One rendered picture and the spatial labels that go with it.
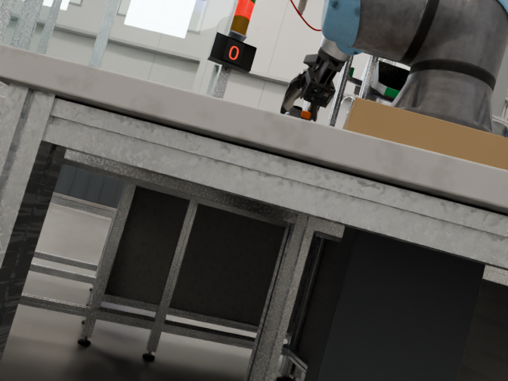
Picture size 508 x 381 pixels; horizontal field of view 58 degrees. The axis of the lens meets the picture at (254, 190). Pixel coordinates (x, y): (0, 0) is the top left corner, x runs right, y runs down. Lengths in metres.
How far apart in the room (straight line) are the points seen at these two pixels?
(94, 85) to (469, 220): 0.33
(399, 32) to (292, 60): 9.06
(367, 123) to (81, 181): 2.55
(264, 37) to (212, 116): 9.57
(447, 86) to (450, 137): 0.10
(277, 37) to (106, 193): 7.41
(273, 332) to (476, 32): 0.66
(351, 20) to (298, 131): 0.33
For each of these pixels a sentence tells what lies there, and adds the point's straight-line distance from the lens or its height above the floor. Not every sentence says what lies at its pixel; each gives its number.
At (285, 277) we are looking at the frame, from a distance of 0.98.
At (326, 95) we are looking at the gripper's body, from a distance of 1.15.
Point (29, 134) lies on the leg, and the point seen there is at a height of 0.79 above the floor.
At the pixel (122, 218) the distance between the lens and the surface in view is 2.29.
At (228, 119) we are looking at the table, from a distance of 0.38.
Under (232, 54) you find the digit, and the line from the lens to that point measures 1.32.
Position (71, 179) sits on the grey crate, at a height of 0.72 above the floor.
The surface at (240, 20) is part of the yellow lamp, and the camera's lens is 1.36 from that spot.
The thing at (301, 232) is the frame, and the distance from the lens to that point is 0.97.
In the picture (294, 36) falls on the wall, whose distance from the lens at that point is 9.92.
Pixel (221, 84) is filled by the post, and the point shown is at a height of 1.12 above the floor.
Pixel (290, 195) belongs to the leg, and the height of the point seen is 0.80.
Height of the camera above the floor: 0.77
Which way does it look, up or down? 4 degrees up
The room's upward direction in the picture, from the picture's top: 16 degrees clockwise
